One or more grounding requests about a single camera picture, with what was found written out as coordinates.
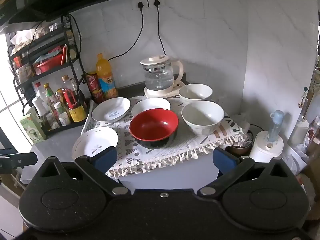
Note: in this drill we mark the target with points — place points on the white patterned bowl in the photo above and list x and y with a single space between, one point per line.
202 117

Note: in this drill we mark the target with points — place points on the brown pot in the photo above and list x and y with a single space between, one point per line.
235 148

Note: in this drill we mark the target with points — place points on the cream kettle base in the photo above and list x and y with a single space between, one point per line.
162 93

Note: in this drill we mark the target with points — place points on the green cardboard box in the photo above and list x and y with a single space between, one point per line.
32 130

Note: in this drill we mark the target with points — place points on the red drink can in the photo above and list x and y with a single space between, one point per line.
97 96
92 81

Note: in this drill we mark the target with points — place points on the white jar with green label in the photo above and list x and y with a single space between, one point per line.
64 118

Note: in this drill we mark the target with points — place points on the red and black bowl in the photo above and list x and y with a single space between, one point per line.
153 127

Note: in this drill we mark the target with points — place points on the white thermos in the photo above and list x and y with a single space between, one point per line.
298 132

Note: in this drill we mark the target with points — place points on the soy sauce bottle yellow label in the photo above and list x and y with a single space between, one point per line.
77 112

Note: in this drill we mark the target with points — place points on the red plastic basin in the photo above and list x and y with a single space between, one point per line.
50 63

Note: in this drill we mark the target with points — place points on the shallow white bowl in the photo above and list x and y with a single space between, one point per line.
150 106

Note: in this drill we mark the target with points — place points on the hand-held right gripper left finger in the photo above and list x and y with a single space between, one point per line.
105 158

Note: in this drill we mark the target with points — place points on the white bottle warmer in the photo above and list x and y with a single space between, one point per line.
265 152

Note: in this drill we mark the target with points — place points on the white plastic bottle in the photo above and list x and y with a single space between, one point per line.
38 105

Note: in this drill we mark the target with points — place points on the clear bottle with brown cap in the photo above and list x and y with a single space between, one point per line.
66 81

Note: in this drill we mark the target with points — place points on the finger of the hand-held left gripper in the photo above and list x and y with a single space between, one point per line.
22 160

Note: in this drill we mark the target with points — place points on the white plate with blue print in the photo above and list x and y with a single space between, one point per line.
111 110

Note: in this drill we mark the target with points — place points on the black range hood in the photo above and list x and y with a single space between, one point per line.
37 2

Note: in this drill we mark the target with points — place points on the blue baby bottle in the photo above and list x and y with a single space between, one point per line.
275 125

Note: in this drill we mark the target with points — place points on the glass electric kettle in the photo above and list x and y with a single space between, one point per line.
158 77

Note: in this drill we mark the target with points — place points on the white plate with flower print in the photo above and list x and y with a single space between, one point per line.
95 140

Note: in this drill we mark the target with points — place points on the green label condiment bottle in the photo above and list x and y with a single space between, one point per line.
50 95

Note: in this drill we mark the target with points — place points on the patterned fringed tablecloth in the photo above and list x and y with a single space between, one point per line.
125 152

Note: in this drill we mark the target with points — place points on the orange juice bottle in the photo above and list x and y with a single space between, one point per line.
106 80

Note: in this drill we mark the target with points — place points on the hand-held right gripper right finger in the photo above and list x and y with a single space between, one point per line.
223 160

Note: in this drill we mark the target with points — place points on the dark sauce bottle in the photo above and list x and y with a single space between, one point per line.
75 87

